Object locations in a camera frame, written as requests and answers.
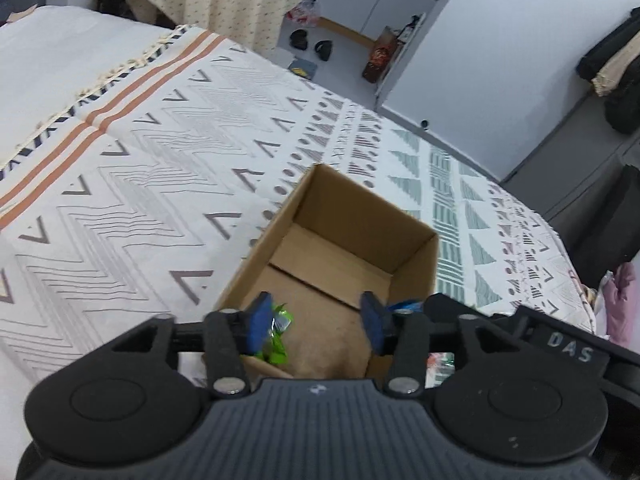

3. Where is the green snack packet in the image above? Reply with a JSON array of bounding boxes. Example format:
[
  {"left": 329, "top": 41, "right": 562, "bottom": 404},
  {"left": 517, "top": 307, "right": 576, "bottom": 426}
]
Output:
[{"left": 255, "top": 304, "right": 293, "bottom": 365}]

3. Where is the blue snack packet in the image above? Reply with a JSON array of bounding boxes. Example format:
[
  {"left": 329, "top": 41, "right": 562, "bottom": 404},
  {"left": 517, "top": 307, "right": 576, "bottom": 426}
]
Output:
[{"left": 386, "top": 299, "right": 423, "bottom": 312}]

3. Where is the brown cardboard box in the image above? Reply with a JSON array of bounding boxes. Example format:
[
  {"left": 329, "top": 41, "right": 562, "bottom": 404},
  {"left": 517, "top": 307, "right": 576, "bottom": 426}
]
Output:
[{"left": 217, "top": 165, "right": 439, "bottom": 379}]

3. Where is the patterned white bed blanket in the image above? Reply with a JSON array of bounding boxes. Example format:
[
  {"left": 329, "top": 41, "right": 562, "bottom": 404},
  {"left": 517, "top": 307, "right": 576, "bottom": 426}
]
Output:
[{"left": 0, "top": 5, "right": 598, "bottom": 401}]

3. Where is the black slipper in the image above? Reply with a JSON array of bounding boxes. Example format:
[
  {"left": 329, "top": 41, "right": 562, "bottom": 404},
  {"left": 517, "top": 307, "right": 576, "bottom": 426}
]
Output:
[
  {"left": 314, "top": 40, "right": 333, "bottom": 62},
  {"left": 288, "top": 29, "right": 308, "bottom": 51}
]

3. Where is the water bottle pack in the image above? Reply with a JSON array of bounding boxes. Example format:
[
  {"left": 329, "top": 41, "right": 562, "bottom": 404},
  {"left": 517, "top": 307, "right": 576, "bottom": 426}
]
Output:
[{"left": 285, "top": 0, "right": 321, "bottom": 28}]

